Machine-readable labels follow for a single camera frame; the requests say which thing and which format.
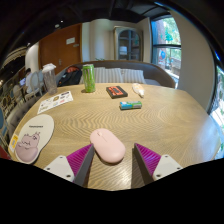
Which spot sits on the black-framed window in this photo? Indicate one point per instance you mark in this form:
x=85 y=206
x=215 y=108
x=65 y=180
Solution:
x=166 y=46
x=218 y=113

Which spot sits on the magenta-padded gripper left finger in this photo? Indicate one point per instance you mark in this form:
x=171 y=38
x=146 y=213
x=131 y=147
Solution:
x=77 y=160

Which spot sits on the black and orange box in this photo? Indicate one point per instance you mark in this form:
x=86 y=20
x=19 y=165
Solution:
x=116 y=92

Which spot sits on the brown curved sofa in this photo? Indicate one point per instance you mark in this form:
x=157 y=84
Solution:
x=156 y=71

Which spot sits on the clear tumbler with white lid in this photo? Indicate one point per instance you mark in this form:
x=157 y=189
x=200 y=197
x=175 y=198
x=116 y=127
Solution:
x=50 y=80

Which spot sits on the pink computer mouse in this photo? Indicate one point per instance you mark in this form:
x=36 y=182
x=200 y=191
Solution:
x=108 y=146

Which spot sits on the green drink can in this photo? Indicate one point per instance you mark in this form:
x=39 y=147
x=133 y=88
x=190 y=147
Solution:
x=88 y=78

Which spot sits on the brown wooden door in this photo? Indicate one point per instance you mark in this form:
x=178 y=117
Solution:
x=56 y=46

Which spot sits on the white plastic tube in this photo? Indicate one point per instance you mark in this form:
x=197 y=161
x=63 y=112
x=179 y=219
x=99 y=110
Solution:
x=138 y=90

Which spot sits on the arched glass-door cabinet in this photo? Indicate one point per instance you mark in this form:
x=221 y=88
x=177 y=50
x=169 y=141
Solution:
x=128 y=43

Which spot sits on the white round hippo mouse pad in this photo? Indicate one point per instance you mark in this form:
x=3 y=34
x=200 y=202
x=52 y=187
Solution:
x=35 y=136

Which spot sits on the black backpack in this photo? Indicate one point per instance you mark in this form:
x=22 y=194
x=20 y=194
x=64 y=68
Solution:
x=70 y=76

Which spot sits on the grey tufted chair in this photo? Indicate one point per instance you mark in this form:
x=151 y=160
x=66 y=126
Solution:
x=20 y=115

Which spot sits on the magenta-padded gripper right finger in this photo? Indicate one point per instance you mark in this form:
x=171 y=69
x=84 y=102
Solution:
x=149 y=160

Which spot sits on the white sticker sheet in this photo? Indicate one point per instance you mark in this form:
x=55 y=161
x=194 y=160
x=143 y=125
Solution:
x=55 y=101

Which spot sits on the striped cushion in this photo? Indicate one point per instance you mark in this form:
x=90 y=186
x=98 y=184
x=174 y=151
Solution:
x=108 y=75
x=133 y=76

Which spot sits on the small teal pack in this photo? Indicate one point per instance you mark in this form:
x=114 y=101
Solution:
x=130 y=105

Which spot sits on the person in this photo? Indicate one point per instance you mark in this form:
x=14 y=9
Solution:
x=27 y=80

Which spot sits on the white chair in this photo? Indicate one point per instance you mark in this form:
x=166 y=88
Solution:
x=36 y=85

